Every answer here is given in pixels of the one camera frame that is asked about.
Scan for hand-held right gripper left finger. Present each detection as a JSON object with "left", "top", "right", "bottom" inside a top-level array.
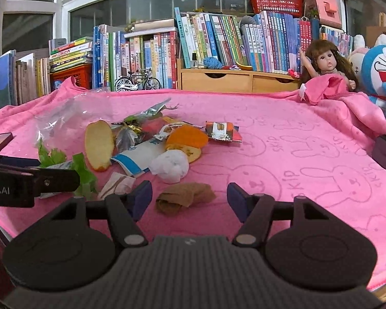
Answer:
[{"left": 50, "top": 180, "right": 154, "bottom": 248}]

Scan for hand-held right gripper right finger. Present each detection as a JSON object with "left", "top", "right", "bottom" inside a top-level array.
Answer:
[{"left": 227, "top": 182, "right": 336, "bottom": 248}]

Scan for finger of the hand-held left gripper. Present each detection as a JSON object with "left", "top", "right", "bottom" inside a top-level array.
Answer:
[
  {"left": 26, "top": 167, "right": 81, "bottom": 198},
  {"left": 0, "top": 154, "right": 41, "bottom": 168}
]

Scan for white tissue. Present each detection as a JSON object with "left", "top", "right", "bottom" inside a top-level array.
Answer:
[{"left": 148, "top": 150, "right": 190, "bottom": 184}]

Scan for blue white wrapper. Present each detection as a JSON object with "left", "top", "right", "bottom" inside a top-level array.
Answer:
[{"left": 111, "top": 138, "right": 168, "bottom": 178}]

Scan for clear plastic bag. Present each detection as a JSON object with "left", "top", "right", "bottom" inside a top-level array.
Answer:
[{"left": 35, "top": 93, "right": 148, "bottom": 150}]

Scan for gold foil wrapper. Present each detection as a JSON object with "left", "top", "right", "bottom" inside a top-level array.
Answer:
[{"left": 111, "top": 120, "right": 143, "bottom": 136}]

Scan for green lettuce leaf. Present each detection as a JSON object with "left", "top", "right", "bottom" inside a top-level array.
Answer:
[
  {"left": 71, "top": 153, "right": 99, "bottom": 199},
  {"left": 37, "top": 139, "right": 67, "bottom": 168}
]

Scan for white brown paper wrapper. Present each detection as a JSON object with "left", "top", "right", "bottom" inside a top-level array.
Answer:
[{"left": 98, "top": 172, "right": 137, "bottom": 201}]

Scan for brown crumpled sock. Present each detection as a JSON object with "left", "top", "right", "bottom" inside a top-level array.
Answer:
[{"left": 155, "top": 182, "right": 217, "bottom": 216}]

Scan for apple slice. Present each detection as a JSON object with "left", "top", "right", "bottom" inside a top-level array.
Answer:
[{"left": 84, "top": 120, "right": 115, "bottom": 172}]

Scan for grey foil wrapper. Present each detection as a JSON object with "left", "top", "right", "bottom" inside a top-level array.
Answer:
[{"left": 114, "top": 126, "right": 146, "bottom": 155}]

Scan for yellow fruit slice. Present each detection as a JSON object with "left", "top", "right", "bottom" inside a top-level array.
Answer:
[{"left": 180, "top": 146, "right": 202, "bottom": 164}]

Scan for red orange snack packet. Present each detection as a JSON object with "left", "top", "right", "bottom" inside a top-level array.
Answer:
[{"left": 205, "top": 121, "right": 243, "bottom": 143}]

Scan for red wrapper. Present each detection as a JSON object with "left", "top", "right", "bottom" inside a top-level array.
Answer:
[{"left": 141, "top": 118, "right": 168, "bottom": 143}]

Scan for orange peel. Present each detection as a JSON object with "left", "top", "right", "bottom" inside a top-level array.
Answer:
[{"left": 165, "top": 125, "right": 209, "bottom": 151}]

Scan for row of worn books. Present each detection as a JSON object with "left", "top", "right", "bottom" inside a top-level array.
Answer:
[{"left": 0, "top": 49, "right": 52, "bottom": 110}]

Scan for pink rabbit print blanket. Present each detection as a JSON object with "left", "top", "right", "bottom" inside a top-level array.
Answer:
[{"left": 0, "top": 76, "right": 386, "bottom": 292}]

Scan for silver foil wrapper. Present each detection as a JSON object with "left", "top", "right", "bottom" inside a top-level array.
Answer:
[{"left": 125, "top": 98, "right": 179, "bottom": 123}]

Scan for red plastic crate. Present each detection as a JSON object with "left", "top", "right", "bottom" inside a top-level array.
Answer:
[{"left": 50, "top": 64, "right": 94, "bottom": 91}]

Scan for toy bicycle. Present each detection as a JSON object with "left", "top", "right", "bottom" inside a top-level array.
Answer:
[{"left": 115, "top": 68, "right": 162, "bottom": 92}]

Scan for stack of flat books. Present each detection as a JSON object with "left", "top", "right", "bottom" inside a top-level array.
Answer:
[{"left": 48, "top": 37, "right": 94, "bottom": 73}]

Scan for wooden drawer box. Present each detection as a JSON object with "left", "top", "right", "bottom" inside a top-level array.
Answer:
[{"left": 177, "top": 58, "right": 302, "bottom": 94}]

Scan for blue yarn ball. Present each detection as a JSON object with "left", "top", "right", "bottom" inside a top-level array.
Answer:
[{"left": 202, "top": 57, "right": 224, "bottom": 70}]

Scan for row of tall picture books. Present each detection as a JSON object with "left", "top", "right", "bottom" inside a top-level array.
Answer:
[{"left": 93, "top": 24, "right": 180, "bottom": 91}]

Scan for row of blue spine books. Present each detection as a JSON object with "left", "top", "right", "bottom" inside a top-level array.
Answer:
[{"left": 174, "top": 6, "right": 313, "bottom": 73}]

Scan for brown haired doll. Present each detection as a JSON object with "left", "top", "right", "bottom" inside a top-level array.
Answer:
[{"left": 299, "top": 39, "right": 358, "bottom": 92}]

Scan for white rabbit plush toy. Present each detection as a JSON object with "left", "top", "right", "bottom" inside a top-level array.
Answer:
[{"left": 347, "top": 34, "right": 371, "bottom": 82}]

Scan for blue cat plush toy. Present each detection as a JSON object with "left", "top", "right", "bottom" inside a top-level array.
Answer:
[{"left": 361, "top": 34, "right": 386, "bottom": 122}]

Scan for red plastic basket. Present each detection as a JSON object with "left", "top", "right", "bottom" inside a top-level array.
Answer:
[{"left": 248, "top": 0, "right": 305, "bottom": 18}]

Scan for brown cardboard box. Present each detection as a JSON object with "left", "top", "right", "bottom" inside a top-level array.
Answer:
[{"left": 365, "top": 25, "right": 386, "bottom": 51}]

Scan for pink cardboard house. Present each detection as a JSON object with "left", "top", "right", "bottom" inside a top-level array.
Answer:
[{"left": 305, "top": 0, "right": 343, "bottom": 30}]

